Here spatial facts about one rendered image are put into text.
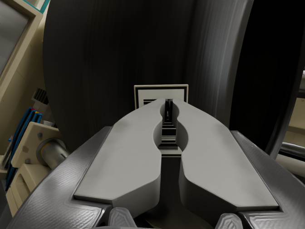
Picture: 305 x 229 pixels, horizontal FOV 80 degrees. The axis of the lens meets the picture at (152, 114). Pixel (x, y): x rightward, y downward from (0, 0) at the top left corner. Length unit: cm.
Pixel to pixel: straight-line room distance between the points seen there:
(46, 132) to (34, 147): 4
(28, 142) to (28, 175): 7
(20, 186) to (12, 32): 55
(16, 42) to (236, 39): 76
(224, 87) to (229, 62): 2
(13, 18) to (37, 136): 50
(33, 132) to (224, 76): 40
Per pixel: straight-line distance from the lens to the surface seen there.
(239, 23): 18
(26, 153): 48
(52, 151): 44
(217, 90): 16
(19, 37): 85
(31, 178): 42
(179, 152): 16
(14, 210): 46
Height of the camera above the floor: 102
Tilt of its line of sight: 6 degrees up
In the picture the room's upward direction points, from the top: 22 degrees clockwise
